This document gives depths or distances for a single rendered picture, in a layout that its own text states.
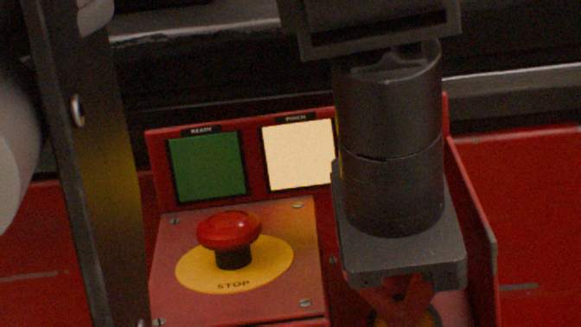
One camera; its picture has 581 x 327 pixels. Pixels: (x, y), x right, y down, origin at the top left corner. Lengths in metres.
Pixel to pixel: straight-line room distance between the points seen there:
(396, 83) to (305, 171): 0.20
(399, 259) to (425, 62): 0.11
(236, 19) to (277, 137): 0.13
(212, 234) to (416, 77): 0.17
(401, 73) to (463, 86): 0.28
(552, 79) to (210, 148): 0.26
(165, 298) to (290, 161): 0.14
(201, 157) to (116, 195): 0.36
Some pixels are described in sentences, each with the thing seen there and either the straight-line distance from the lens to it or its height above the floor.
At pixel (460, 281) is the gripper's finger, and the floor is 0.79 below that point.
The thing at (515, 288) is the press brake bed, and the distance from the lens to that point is 0.91.
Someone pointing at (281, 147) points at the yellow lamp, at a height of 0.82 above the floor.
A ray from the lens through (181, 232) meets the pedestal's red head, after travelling 0.72.
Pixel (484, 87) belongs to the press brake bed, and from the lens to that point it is 0.83.
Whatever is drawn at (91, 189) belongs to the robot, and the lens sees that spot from 0.33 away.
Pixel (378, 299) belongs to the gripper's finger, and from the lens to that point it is 0.67.
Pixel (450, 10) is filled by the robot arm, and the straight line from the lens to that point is 0.55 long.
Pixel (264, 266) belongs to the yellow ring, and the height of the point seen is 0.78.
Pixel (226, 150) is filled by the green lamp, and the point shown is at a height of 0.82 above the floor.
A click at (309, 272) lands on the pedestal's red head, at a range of 0.65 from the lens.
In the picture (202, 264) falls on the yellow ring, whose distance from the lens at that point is 0.68.
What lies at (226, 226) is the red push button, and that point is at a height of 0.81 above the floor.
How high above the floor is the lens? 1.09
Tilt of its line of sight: 23 degrees down
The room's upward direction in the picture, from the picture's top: 8 degrees counter-clockwise
